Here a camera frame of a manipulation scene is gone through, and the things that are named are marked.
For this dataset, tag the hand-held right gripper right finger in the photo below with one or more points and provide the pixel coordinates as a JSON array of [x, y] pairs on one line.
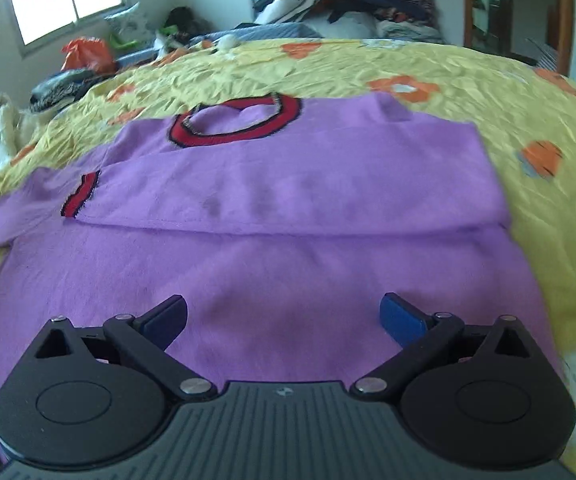
[[402, 321]]

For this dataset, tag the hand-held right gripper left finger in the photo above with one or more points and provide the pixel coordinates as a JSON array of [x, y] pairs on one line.
[[167, 321]]

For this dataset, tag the purple sweater with red trim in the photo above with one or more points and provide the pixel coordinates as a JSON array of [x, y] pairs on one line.
[[268, 220]]

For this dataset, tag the pile of mixed clothes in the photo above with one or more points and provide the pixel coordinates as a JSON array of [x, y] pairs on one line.
[[353, 2]]

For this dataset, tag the yellow floral bedspread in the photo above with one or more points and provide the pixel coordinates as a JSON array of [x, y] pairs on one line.
[[468, 90]]

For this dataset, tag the dark striped cloth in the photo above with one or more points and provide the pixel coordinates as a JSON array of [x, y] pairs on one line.
[[62, 87]]

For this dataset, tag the orange plastic bag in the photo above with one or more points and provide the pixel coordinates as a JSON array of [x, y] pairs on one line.
[[87, 54]]

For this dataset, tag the green and black bag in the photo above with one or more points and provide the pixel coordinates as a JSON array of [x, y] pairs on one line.
[[180, 24]]

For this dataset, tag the floral pillow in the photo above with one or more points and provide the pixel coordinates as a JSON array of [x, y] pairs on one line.
[[130, 26]]

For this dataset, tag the blue grey blanket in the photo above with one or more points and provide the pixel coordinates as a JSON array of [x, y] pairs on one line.
[[263, 34]]

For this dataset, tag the wooden framed mirror door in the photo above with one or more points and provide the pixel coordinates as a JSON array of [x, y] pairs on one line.
[[515, 7]]

